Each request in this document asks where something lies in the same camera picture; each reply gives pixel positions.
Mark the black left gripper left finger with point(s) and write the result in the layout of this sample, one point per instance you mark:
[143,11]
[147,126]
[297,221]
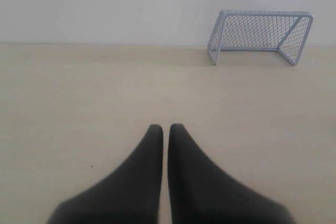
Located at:
[131,194]

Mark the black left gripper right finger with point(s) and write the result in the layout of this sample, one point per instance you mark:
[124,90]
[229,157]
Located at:
[201,192]

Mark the small light blue goal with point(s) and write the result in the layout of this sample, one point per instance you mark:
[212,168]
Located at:
[276,31]

